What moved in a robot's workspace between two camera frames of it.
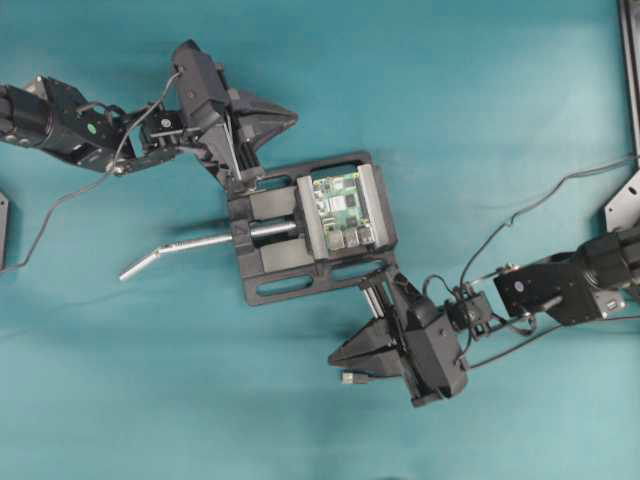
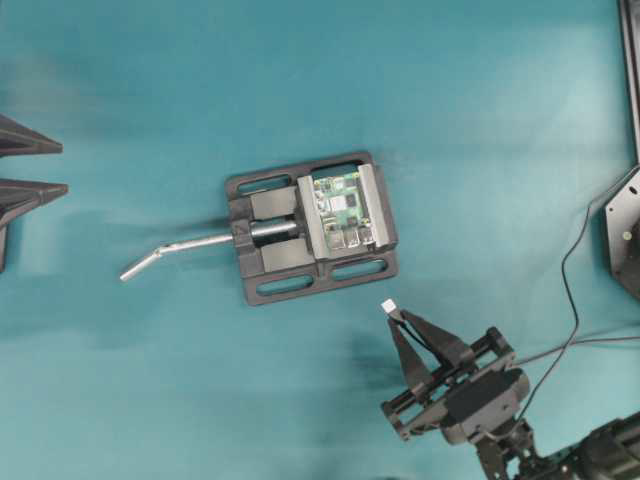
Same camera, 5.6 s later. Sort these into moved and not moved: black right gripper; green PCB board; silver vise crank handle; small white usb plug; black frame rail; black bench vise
Moved: small white usb plug; black right gripper
Not moved: black frame rail; black bench vise; green PCB board; silver vise crank handle
